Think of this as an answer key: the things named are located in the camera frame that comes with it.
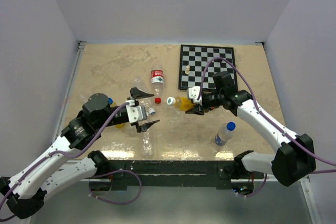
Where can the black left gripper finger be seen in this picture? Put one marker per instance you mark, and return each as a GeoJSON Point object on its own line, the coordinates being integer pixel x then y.
{"type": "Point", "coordinates": [136, 95]}
{"type": "Point", "coordinates": [144, 127]}

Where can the black white chessboard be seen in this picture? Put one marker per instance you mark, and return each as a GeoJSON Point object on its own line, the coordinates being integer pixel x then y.
{"type": "Point", "coordinates": [204, 63]}

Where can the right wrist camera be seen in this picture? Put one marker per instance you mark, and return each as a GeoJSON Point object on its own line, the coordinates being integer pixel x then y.
{"type": "Point", "coordinates": [194, 94]}

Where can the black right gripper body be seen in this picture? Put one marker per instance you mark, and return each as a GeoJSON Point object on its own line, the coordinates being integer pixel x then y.
{"type": "Point", "coordinates": [210, 99]}

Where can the red label clear bottle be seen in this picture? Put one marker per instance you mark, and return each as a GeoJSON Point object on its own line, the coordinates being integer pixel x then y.
{"type": "Point", "coordinates": [157, 82]}

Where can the long clear crushed bottle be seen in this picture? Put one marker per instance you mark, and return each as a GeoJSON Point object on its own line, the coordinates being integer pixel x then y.
{"type": "Point", "coordinates": [147, 144]}

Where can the yellow tea bottle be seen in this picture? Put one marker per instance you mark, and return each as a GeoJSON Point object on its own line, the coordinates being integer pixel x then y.
{"type": "Point", "coordinates": [180, 103]}

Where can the white chess piece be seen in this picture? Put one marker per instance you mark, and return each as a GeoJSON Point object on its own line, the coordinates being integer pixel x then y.
{"type": "Point", "coordinates": [187, 71]}

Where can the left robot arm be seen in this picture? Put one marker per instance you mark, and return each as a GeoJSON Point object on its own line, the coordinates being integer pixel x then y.
{"type": "Point", "coordinates": [26, 192]}

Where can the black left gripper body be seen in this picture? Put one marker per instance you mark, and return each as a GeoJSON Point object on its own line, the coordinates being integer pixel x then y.
{"type": "Point", "coordinates": [117, 116]}

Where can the clear bottle far left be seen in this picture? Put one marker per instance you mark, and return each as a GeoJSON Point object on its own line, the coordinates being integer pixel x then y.
{"type": "Point", "coordinates": [84, 97]}

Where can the blue cap Pepsi bottle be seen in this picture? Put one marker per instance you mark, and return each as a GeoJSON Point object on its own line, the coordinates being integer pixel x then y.
{"type": "Point", "coordinates": [225, 133]}

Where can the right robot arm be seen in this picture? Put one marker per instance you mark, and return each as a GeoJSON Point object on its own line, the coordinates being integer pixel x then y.
{"type": "Point", "coordinates": [289, 163]}

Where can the clear bottle white cap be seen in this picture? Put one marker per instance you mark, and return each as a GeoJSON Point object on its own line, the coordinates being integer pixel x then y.
{"type": "Point", "coordinates": [137, 114]}

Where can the black base frame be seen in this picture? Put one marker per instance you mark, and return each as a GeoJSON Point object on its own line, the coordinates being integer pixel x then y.
{"type": "Point", "coordinates": [218, 174]}

